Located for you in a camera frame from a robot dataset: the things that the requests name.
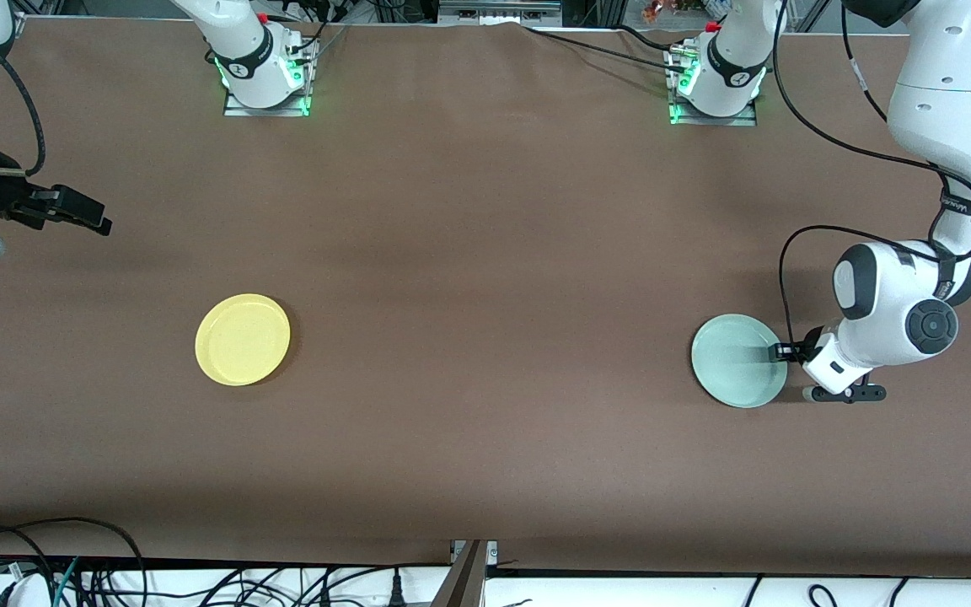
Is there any pale green round plate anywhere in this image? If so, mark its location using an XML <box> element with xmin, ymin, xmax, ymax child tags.
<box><xmin>691</xmin><ymin>314</ymin><xmax>789</xmax><ymax>410</ymax></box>

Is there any yellow round plate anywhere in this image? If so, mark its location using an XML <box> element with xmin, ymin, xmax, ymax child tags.
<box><xmin>195</xmin><ymin>293</ymin><xmax>292</xmax><ymax>387</ymax></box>

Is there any white device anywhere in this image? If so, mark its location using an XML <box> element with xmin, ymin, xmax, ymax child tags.
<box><xmin>0</xmin><ymin>572</ymin><xmax>54</xmax><ymax>607</ymax></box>

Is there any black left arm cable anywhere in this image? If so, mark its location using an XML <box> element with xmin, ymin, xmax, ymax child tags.
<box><xmin>771</xmin><ymin>0</ymin><xmax>971</xmax><ymax>340</ymax></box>

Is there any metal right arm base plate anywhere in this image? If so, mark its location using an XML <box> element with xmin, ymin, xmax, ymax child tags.
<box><xmin>223</xmin><ymin>38</ymin><xmax>312</xmax><ymax>118</ymax></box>

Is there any large looping black cable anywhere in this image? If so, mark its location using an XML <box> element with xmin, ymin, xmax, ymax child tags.
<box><xmin>0</xmin><ymin>516</ymin><xmax>149</xmax><ymax>607</ymax></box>

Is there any green cable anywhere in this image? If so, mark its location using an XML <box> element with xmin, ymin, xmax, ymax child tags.
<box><xmin>51</xmin><ymin>556</ymin><xmax>83</xmax><ymax>607</ymax></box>

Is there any black cable across table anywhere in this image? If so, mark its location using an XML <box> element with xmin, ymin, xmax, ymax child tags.
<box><xmin>523</xmin><ymin>24</ymin><xmax>690</xmax><ymax>75</ymax></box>

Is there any metal table bracket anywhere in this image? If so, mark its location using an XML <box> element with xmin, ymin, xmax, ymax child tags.
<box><xmin>431</xmin><ymin>540</ymin><xmax>500</xmax><ymax>607</ymax></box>

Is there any aluminium frame piece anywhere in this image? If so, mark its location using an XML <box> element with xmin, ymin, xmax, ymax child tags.
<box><xmin>438</xmin><ymin>0</ymin><xmax>563</xmax><ymax>27</ymax></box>

